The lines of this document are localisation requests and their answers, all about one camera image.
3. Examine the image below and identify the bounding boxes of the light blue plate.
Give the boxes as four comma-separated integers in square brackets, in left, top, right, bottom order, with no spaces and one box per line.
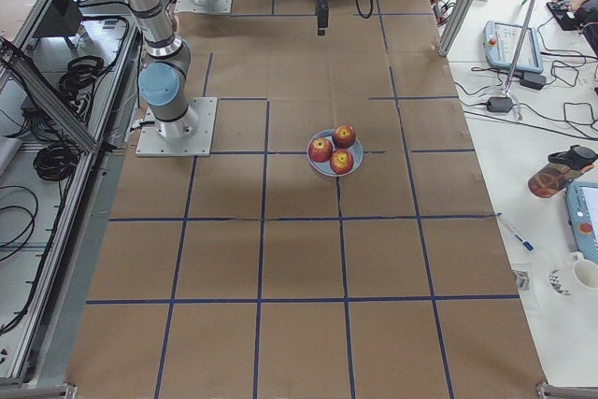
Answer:
[306,129,363,178]

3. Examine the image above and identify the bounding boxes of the black power adapter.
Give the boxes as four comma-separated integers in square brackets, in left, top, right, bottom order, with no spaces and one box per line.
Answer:
[486,96,514,113]

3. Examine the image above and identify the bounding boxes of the red apple on plate front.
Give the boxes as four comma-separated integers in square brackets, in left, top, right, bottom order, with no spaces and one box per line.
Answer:
[329,149,354,176]

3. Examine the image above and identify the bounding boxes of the red apple on plate outer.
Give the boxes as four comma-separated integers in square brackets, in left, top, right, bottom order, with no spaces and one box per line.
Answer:
[307,137,334,164]

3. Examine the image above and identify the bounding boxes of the white blue pen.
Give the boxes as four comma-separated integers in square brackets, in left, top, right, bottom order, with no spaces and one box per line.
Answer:
[496,212,534,252]

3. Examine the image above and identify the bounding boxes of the white mug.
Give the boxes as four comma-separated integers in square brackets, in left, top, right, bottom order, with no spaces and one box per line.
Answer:
[548,251,597,296]

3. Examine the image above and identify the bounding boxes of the coiled black cables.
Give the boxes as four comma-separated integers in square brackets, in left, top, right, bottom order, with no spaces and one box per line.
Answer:
[33,144,80,183]

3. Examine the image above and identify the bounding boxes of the brown water bottle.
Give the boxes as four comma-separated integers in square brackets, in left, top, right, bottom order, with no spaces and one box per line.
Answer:
[528,145,597,198]

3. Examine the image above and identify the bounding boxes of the blue teach pendant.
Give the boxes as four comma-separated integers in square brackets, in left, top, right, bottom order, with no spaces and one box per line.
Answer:
[483,21,544,74]
[565,180,598,263]

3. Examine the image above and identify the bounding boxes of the blue teach pendant far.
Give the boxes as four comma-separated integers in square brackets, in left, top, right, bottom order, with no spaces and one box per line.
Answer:
[483,21,544,74]

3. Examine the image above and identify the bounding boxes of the blue teach pendant near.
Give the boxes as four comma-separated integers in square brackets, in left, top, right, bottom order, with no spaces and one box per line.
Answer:
[565,180,598,263]

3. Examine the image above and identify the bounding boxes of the red apple on plate rear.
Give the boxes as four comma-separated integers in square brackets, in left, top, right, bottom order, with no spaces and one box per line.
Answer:
[332,124,356,149]

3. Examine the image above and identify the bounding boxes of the aluminium frame post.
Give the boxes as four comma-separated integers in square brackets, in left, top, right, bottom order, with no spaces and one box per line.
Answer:
[436,0,497,58]

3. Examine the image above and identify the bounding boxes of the red apple on plate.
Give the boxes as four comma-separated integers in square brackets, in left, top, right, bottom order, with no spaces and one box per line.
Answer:
[332,124,356,149]
[307,137,334,164]
[329,149,354,176]

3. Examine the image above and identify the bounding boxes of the grabber stick green tip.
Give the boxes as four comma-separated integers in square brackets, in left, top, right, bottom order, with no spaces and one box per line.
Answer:
[501,0,535,97]

